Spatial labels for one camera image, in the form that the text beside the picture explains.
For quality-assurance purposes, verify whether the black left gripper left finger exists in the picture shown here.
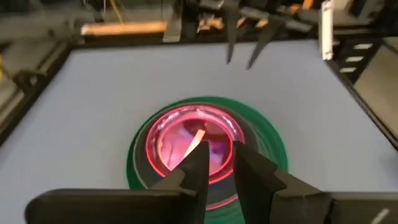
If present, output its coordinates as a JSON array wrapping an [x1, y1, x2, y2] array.
[[151, 140, 210, 224]]

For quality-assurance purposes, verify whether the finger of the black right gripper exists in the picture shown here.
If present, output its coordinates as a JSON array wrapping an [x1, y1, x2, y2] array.
[[247, 16, 285, 71], [224, 6, 241, 65]]

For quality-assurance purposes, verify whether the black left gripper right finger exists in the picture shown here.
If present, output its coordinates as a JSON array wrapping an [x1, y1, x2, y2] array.
[[233, 141, 332, 224]]

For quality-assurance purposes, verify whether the small translucent pink plate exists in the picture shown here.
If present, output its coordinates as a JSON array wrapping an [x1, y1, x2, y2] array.
[[144, 104, 246, 187]]

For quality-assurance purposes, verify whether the white metal strip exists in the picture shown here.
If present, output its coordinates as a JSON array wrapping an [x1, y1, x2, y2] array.
[[320, 0, 335, 61]]

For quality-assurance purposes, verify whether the large green plastic plate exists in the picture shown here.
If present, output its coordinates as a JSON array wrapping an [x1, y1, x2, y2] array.
[[126, 95, 289, 224]]

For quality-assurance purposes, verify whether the black metal table frame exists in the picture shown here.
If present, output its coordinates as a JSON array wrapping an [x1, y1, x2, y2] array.
[[0, 27, 398, 151]]

